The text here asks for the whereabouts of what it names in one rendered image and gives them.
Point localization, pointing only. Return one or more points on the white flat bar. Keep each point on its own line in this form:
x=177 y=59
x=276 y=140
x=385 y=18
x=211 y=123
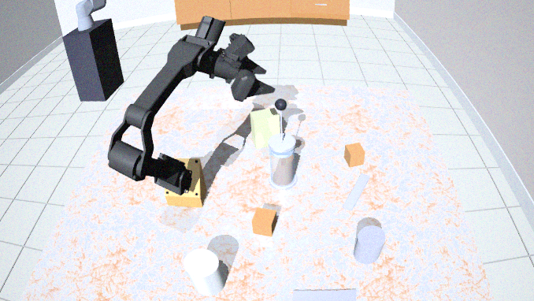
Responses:
x=348 y=295
x=356 y=192

